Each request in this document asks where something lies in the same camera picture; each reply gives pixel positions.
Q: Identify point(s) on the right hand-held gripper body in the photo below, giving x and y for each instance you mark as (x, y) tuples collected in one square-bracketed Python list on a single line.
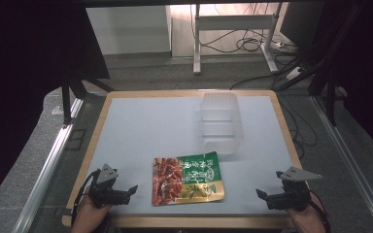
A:
[(291, 194)]

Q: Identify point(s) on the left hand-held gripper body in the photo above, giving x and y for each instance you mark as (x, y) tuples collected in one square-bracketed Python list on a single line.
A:
[(105, 194)]

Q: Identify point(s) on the red and green snack packet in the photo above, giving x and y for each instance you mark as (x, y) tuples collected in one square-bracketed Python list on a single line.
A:
[(187, 178)]

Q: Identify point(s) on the clear plastic container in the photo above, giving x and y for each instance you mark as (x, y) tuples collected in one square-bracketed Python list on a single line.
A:
[(220, 123)]

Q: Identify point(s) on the person's left hand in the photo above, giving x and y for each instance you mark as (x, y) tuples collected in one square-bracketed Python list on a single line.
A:
[(89, 217)]

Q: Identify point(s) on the person's right hand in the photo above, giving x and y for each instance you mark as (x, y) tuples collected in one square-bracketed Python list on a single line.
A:
[(306, 221)]

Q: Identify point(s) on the white table with wooden edge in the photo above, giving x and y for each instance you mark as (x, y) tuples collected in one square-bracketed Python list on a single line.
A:
[(149, 129)]

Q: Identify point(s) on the white power strip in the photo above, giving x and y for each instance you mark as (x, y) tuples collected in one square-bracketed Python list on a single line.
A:
[(294, 73)]

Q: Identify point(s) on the black metal stand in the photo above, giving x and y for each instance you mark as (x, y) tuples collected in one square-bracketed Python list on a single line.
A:
[(66, 97), (331, 84)]

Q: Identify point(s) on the black curtain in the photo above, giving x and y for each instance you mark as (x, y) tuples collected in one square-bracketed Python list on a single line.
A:
[(19, 64), (369, 64)]

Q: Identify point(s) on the white cabinet panel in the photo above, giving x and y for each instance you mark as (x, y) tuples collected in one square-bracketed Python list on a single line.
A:
[(128, 29)]

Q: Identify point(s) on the aluminium rail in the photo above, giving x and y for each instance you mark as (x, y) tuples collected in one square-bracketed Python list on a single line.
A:
[(353, 155), (45, 168)]

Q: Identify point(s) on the white metal desk frame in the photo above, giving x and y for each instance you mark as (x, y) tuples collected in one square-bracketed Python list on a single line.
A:
[(233, 22)]

